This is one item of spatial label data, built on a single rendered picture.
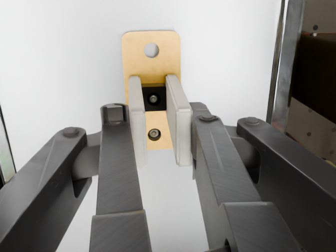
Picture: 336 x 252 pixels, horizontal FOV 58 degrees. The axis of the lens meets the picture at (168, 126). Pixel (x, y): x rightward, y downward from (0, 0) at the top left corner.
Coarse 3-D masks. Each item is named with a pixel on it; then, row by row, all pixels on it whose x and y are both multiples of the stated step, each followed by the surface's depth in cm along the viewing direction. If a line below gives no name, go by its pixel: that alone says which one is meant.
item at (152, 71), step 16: (128, 32) 19; (144, 32) 19; (160, 32) 19; (176, 32) 19; (128, 48) 19; (160, 48) 20; (176, 48) 20; (128, 64) 20; (144, 64) 20; (160, 64) 20; (176, 64) 20; (144, 80) 20; (160, 80) 20; (144, 96) 20; (160, 96) 20; (160, 112) 21; (160, 128) 22; (160, 144) 22
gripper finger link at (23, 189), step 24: (48, 144) 11; (72, 144) 11; (24, 168) 10; (48, 168) 10; (0, 192) 9; (24, 192) 9; (48, 192) 9; (72, 192) 11; (0, 216) 8; (24, 216) 8; (48, 216) 9; (72, 216) 11; (0, 240) 7; (24, 240) 8; (48, 240) 9
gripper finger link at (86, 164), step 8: (88, 136) 13; (96, 136) 13; (88, 144) 12; (96, 144) 12; (80, 152) 12; (88, 152) 12; (96, 152) 12; (80, 160) 12; (88, 160) 12; (96, 160) 13; (72, 168) 12; (80, 168) 12; (88, 168) 13; (96, 168) 13; (72, 176) 12; (80, 176) 12; (88, 176) 13
